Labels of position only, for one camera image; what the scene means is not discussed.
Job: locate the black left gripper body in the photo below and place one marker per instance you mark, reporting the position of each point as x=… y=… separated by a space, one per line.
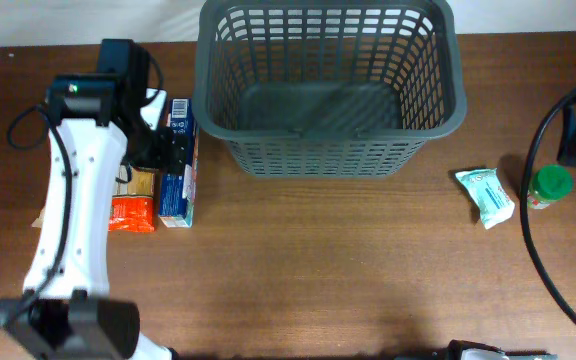
x=159 y=151

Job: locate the blue tissue pack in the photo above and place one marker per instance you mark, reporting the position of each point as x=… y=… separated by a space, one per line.
x=178 y=191

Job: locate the orange pasta packet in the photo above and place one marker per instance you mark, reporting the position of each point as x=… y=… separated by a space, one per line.
x=132 y=207

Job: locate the grey plastic basket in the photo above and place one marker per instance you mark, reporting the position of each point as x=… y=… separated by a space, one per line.
x=345 y=89

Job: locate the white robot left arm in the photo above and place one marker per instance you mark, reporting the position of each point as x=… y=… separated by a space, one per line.
x=94 y=127

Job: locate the green lid jar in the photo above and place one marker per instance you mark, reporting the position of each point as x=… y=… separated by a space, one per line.
x=549 y=185

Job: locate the green white wipes packet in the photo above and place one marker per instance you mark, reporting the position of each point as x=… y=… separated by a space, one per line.
x=485 y=189

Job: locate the brown bread bag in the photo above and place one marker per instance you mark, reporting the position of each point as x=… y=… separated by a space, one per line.
x=38 y=222

